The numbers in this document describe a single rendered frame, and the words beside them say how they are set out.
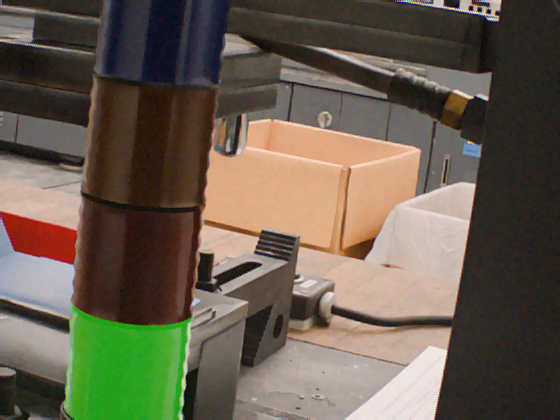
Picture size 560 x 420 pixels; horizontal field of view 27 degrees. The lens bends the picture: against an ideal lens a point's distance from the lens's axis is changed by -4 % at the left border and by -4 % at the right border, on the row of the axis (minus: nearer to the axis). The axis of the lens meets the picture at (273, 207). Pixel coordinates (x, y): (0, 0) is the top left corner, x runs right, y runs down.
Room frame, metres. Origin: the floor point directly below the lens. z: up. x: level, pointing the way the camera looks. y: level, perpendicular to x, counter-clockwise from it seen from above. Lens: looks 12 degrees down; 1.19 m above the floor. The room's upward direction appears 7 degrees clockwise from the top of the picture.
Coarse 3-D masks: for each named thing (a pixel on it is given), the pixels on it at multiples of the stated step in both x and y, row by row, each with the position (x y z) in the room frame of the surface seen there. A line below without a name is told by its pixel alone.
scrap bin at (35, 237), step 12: (12, 216) 0.95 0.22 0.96; (24, 216) 0.95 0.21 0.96; (12, 228) 0.95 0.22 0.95; (24, 228) 0.95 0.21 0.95; (36, 228) 0.94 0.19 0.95; (48, 228) 0.94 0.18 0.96; (60, 228) 0.93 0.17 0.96; (72, 228) 0.93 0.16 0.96; (12, 240) 0.95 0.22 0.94; (24, 240) 0.95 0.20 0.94; (36, 240) 0.94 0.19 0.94; (48, 240) 0.94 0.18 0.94; (60, 240) 0.93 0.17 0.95; (72, 240) 0.93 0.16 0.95; (24, 252) 0.94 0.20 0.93; (36, 252) 0.94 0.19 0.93; (48, 252) 0.94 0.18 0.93; (60, 252) 0.93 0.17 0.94; (72, 252) 0.93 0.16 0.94; (72, 264) 0.93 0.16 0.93; (216, 264) 0.88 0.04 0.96
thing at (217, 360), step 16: (240, 320) 0.70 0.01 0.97; (224, 336) 0.67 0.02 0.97; (240, 336) 0.70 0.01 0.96; (192, 352) 0.63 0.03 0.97; (208, 352) 0.65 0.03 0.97; (224, 352) 0.68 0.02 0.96; (240, 352) 0.70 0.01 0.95; (192, 368) 0.63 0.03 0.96; (208, 368) 0.66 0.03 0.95; (224, 368) 0.68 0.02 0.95; (192, 384) 0.64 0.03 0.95; (208, 384) 0.66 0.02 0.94; (224, 384) 0.68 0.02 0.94; (32, 400) 0.53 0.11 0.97; (48, 400) 0.52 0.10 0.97; (192, 400) 0.64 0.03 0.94; (208, 400) 0.66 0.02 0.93; (224, 400) 0.69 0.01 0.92; (192, 416) 0.64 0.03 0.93; (208, 416) 0.66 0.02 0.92; (224, 416) 0.69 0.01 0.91
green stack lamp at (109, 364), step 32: (96, 320) 0.33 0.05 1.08; (96, 352) 0.32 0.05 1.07; (128, 352) 0.32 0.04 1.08; (160, 352) 0.33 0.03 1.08; (96, 384) 0.32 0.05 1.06; (128, 384) 0.32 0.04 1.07; (160, 384) 0.33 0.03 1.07; (96, 416) 0.32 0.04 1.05; (128, 416) 0.32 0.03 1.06; (160, 416) 0.33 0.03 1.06
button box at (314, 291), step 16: (304, 288) 0.95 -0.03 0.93; (320, 288) 0.96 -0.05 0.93; (304, 304) 0.93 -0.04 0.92; (320, 304) 0.95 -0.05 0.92; (336, 304) 0.96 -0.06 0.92; (304, 320) 0.93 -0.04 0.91; (368, 320) 0.95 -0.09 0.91; (384, 320) 0.95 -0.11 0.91; (400, 320) 0.96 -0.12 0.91; (416, 320) 0.98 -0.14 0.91; (432, 320) 0.98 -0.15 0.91; (448, 320) 0.99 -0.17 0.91
